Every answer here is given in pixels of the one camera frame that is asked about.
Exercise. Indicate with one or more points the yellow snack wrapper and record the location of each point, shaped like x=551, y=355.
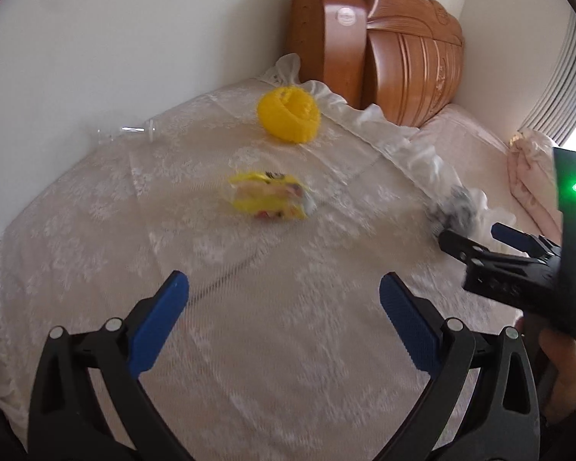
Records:
x=271, y=197

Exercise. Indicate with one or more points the white lace tablecloth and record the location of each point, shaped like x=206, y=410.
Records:
x=249, y=269

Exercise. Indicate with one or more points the silver foil ball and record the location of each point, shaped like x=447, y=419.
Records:
x=456, y=206

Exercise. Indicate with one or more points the clear plastic piece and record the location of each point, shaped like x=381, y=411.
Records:
x=125, y=129

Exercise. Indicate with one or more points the yellow foam net ball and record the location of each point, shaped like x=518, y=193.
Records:
x=290, y=113

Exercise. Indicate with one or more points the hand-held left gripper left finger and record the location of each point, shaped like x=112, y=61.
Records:
x=157, y=324

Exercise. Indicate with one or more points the pink bed sheet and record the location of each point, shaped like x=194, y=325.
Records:
x=465, y=149

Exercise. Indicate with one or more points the person's right hand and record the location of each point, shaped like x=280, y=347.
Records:
x=569, y=369

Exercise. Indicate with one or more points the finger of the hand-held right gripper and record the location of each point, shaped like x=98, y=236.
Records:
x=461, y=245
x=511, y=236

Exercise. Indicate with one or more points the striped grey curtain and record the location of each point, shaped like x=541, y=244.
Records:
x=564, y=86

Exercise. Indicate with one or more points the wooden headboard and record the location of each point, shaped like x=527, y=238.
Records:
x=393, y=53

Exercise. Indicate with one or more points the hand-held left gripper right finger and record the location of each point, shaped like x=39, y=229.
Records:
x=409, y=326

